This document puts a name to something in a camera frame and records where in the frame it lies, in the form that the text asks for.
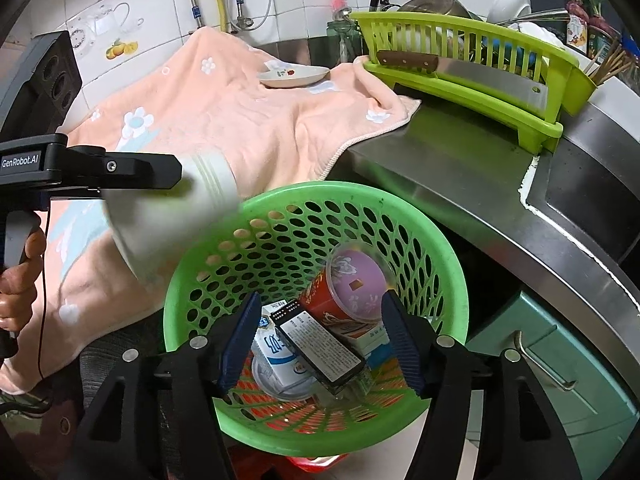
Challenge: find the white green milk carton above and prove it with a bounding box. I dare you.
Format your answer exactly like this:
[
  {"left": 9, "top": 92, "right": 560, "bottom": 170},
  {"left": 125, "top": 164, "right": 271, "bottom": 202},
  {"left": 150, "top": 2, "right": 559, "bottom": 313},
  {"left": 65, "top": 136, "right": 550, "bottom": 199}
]
[{"left": 345, "top": 323, "right": 390, "bottom": 358}]

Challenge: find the blue white milk carton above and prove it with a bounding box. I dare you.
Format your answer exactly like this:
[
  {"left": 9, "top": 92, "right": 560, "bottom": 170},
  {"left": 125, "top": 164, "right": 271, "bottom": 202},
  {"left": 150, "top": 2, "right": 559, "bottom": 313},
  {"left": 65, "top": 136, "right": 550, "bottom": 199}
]
[{"left": 250, "top": 300, "right": 297, "bottom": 361}]

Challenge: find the red plastic cup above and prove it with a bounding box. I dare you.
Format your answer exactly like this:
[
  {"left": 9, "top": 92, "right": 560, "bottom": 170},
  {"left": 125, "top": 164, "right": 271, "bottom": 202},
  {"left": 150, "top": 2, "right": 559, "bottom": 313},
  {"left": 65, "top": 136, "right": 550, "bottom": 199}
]
[{"left": 299, "top": 246, "right": 390, "bottom": 337}]

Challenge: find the black rectangular box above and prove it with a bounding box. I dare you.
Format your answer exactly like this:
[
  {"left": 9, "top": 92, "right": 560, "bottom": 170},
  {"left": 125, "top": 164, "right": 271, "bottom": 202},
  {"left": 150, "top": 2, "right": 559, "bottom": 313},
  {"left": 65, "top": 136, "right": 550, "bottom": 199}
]
[{"left": 271, "top": 300, "right": 366, "bottom": 394}]

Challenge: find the white paper cup green leaf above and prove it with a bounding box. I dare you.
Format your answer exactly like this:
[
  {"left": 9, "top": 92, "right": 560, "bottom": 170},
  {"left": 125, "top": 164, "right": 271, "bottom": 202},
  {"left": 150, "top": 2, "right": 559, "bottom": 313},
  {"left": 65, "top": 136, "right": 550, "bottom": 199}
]
[{"left": 103, "top": 152, "right": 241, "bottom": 287}]

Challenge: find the green perforated trash basket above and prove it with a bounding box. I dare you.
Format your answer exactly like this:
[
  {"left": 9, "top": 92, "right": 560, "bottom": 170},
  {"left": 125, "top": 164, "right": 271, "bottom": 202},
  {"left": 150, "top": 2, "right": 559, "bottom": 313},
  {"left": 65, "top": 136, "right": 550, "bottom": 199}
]
[{"left": 164, "top": 181, "right": 469, "bottom": 457}]

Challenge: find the left hand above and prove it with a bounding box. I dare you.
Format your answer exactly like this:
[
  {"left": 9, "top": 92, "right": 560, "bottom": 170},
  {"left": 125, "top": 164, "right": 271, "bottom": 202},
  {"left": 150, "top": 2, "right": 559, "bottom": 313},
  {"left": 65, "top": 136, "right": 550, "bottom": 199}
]
[{"left": 0, "top": 229, "right": 47, "bottom": 333}]

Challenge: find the peach floral towel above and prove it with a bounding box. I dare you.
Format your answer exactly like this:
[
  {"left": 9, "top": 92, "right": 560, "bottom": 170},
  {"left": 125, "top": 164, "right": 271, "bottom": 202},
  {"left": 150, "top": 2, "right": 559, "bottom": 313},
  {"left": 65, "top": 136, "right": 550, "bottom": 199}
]
[{"left": 1, "top": 28, "right": 419, "bottom": 394}]

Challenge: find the teal cabinet drawer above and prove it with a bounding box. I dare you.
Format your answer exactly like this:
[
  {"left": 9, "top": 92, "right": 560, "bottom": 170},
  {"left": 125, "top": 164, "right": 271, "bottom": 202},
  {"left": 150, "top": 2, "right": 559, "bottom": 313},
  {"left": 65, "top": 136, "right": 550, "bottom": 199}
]
[{"left": 466, "top": 292, "right": 639, "bottom": 479}]

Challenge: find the steel sink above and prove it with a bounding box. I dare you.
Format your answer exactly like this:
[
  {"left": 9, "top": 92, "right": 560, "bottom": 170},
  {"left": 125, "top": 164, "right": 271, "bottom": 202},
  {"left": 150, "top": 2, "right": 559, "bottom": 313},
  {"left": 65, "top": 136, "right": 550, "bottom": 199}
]
[{"left": 519, "top": 104, "right": 640, "bottom": 271}]

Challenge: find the white strawberry dish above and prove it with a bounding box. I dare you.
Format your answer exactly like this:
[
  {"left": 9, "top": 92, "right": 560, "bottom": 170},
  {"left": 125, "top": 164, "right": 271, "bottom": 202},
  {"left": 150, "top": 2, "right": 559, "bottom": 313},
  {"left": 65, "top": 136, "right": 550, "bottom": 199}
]
[{"left": 258, "top": 65, "right": 330, "bottom": 89}]

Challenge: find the green dish rack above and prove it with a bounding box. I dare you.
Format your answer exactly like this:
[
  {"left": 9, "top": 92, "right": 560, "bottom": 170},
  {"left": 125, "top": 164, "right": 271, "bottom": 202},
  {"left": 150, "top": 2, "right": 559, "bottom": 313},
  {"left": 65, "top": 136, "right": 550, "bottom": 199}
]
[{"left": 352, "top": 12, "right": 596, "bottom": 155}]

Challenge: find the steel pot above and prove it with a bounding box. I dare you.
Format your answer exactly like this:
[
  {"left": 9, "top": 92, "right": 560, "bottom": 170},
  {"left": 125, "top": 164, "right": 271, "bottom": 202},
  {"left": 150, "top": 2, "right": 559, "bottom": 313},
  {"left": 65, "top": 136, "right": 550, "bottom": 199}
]
[{"left": 399, "top": 0, "right": 478, "bottom": 20}]

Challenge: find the cleaver with wooden handle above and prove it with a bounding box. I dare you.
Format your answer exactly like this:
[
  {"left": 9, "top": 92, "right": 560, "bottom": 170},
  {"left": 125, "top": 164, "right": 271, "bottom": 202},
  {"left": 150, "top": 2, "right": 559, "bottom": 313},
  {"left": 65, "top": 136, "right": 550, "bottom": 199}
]
[{"left": 376, "top": 50, "right": 548, "bottom": 116}]

